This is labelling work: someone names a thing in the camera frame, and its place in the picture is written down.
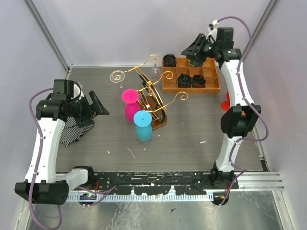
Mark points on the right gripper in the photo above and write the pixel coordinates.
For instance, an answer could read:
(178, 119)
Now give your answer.
(190, 49)

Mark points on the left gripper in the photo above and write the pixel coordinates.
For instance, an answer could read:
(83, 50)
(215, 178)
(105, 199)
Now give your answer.
(86, 120)

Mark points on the wooden compartment tray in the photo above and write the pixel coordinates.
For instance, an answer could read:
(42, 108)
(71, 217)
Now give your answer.
(208, 71)

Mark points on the striped black white cloth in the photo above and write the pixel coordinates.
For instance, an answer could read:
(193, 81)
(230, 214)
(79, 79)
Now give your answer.
(72, 133)

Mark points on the clear wine glass back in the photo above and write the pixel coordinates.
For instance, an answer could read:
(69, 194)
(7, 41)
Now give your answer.
(155, 70)

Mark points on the clear wine glass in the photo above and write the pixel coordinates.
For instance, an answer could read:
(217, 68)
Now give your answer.
(117, 77)
(155, 70)

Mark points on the gold wire wine glass rack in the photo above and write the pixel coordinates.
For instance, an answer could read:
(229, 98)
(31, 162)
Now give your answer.
(149, 97)

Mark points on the red wine glass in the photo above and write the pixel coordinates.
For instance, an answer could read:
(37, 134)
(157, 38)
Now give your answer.
(225, 105)

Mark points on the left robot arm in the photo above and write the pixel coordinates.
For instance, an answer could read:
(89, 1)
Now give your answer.
(41, 184)

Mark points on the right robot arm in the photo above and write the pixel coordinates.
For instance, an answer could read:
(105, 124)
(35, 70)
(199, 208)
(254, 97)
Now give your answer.
(243, 114)

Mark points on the pink wine glass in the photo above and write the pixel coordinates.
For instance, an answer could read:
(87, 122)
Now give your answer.
(130, 98)

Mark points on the clear wine glass front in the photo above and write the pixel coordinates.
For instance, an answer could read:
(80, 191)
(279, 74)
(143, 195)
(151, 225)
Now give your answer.
(117, 77)

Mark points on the blue wine glass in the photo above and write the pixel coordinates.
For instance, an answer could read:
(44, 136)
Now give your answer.
(142, 120)

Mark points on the blue green rolled tie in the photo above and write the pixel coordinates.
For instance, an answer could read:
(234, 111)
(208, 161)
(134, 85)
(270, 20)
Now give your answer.
(195, 63)

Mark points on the black rolled tie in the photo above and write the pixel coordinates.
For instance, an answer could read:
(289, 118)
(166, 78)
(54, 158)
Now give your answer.
(169, 60)

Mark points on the dark patterned rolled tie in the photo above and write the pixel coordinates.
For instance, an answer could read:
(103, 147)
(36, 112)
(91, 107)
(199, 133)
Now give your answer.
(184, 81)

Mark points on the dark rolled tie right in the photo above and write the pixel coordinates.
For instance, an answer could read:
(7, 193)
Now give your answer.
(198, 81)

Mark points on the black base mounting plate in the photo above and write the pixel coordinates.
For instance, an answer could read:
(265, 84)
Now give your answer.
(155, 183)

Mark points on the white slotted cable duct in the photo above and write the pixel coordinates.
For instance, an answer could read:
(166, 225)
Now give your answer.
(78, 197)

